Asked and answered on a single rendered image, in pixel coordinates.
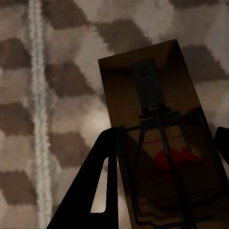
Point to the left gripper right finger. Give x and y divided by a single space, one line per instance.
222 142

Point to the mousetrap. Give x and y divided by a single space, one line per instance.
172 174

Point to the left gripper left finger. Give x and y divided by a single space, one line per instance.
74 211

